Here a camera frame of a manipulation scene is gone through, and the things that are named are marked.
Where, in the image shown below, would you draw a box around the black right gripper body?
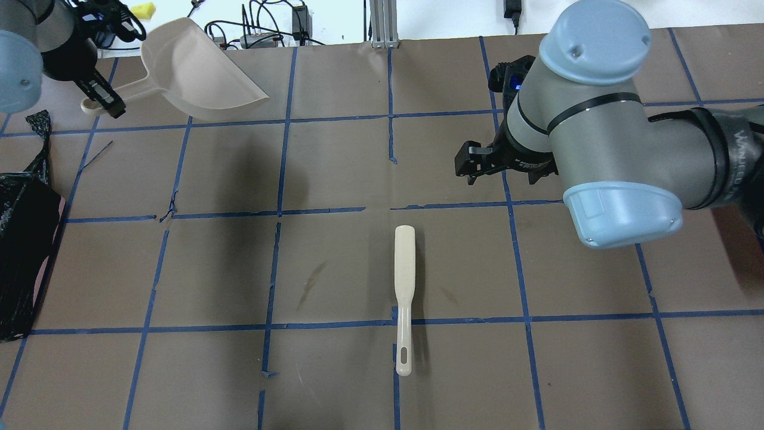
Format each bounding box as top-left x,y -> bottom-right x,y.
493,134 -> 559,183

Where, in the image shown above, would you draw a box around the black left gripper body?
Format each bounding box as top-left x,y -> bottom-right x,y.
42,42 -> 103,82

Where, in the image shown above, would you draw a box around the beige plastic dustpan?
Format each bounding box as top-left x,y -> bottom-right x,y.
114,17 -> 269,122

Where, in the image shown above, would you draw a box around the beige hand brush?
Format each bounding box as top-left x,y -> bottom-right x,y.
394,225 -> 417,377

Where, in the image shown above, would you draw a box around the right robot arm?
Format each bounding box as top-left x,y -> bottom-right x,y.
455,1 -> 762,248

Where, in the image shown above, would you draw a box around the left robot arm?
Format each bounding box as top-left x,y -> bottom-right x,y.
1,1 -> 131,119

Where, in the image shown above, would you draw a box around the black bag lined bin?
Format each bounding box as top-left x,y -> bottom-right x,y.
1,110 -> 66,343

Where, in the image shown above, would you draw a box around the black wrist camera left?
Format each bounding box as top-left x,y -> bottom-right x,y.
68,1 -> 147,50

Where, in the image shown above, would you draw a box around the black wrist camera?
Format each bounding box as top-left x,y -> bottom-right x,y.
68,1 -> 147,50
487,55 -> 537,112

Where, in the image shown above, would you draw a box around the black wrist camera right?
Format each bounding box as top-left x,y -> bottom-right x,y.
487,55 -> 537,112

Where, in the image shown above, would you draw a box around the aluminium frame post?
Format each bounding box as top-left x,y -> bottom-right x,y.
369,0 -> 399,49

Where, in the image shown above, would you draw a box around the power adapters and cables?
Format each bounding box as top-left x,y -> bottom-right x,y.
185,0 -> 326,51

